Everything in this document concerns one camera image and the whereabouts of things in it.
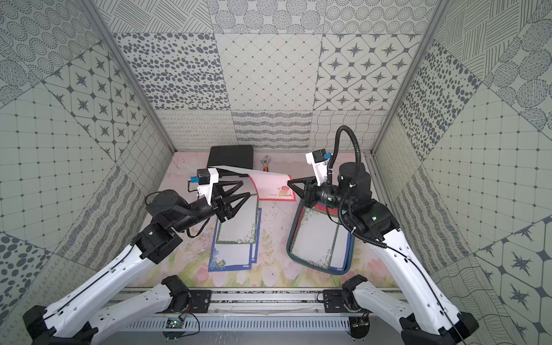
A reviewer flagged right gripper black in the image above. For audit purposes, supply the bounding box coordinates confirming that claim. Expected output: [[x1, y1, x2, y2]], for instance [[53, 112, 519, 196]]
[[287, 175, 354, 214]]

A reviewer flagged red bordered stationery paper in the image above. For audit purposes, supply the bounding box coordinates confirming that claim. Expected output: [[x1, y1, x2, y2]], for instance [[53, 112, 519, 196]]
[[215, 165, 297, 202]]

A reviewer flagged green floral stationery paper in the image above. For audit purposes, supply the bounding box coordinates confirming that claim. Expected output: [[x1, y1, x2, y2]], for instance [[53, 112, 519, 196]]
[[216, 195, 259, 244]]

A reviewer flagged blue floral stationery paper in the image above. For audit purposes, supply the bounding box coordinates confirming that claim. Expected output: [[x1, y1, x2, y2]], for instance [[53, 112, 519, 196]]
[[330, 226, 349, 271], [208, 221, 253, 273], [250, 208, 262, 265]]

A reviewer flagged green bordered scalloped stationery paper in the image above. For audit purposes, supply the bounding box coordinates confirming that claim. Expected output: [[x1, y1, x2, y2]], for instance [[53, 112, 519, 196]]
[[289, 208, 339, 270]]

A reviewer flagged teal plastic storage box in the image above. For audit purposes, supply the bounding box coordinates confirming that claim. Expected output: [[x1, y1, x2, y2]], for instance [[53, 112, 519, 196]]
[[286, 201, 355, 275]]

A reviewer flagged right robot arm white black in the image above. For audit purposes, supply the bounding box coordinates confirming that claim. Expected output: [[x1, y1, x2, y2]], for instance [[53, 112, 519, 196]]
[[287, 125, 480, 344]]

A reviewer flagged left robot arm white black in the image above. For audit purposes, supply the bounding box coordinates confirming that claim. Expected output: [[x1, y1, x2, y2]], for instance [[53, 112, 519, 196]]
[[22, 181, 251, 344]]

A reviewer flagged black plastic tool case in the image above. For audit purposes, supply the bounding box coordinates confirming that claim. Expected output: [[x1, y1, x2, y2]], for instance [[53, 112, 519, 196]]
[[207, 145, 254, 169]]

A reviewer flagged left green circuit board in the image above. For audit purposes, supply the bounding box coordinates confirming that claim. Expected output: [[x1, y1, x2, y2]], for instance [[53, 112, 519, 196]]
[[162, 318, 184, 340]]

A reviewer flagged right round circuit board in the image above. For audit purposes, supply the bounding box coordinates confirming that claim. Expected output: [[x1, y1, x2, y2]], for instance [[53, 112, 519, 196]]
[[349, 313, 370, 339]]

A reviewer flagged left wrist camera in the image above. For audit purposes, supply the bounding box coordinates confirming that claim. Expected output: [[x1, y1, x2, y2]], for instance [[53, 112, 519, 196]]
[[188, 168, 219, 205]]

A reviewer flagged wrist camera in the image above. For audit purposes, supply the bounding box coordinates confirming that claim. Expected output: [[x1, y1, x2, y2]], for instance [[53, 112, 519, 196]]
[[188, 168, 219, 205], [306, 149, 331, 186]]

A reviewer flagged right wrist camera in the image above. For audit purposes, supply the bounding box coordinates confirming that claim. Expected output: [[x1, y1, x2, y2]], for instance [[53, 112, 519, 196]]
[[306, 149, 331, 186]]

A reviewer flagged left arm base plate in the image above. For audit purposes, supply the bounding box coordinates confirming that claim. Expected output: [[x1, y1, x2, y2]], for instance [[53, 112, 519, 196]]
[[173, 290, 212, 314]]

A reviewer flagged aluminium mounting rail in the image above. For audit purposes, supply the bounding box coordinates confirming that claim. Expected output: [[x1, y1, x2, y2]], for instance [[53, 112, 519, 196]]
[[88, 286, 445, 318]]

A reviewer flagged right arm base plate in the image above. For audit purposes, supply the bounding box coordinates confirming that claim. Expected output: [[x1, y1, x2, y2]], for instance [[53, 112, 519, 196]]
[[322, 289, 359, 313]]

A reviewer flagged white slotted cable duct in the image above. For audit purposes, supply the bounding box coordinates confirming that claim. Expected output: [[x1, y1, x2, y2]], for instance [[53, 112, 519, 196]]
[[122, 316, 349, 332]]

